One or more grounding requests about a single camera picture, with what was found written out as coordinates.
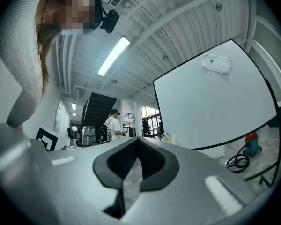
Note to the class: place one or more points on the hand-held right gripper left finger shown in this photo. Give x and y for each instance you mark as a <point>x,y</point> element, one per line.
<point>79,186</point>

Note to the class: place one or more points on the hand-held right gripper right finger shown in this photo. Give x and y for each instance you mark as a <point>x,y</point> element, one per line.
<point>189,200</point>

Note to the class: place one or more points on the grey folding table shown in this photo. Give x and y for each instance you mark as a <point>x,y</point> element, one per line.
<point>213,107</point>

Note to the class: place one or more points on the clear plastic barrel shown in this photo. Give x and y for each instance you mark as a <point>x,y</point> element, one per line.
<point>87,135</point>

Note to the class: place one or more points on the black white patterned board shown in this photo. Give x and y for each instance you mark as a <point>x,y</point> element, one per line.
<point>48,139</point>

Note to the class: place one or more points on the black staircase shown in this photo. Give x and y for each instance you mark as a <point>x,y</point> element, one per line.
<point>98,107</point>

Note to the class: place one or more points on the orange teal vacuum cleaner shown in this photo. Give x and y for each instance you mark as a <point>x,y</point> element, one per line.
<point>253,144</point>

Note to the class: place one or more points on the glass entrance door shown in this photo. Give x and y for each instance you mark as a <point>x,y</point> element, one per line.
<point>152,116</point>

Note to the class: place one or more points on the round ceiling detector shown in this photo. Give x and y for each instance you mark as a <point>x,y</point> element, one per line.
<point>219,6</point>
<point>114,81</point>

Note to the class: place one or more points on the long ceiling light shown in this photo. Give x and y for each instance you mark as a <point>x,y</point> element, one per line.
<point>113,55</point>

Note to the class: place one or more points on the white crumpled sheet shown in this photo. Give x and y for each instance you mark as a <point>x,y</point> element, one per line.
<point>219,65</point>

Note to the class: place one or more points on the person's grey sweater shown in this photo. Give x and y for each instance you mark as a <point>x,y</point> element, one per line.
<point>18,55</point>

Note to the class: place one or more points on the person's head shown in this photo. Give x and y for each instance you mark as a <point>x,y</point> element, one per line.
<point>68,13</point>

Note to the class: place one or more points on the white-framed glass partition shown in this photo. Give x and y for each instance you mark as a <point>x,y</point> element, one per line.
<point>267,32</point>

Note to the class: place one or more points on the black head camera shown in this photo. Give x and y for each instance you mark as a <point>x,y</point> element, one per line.
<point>111,20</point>

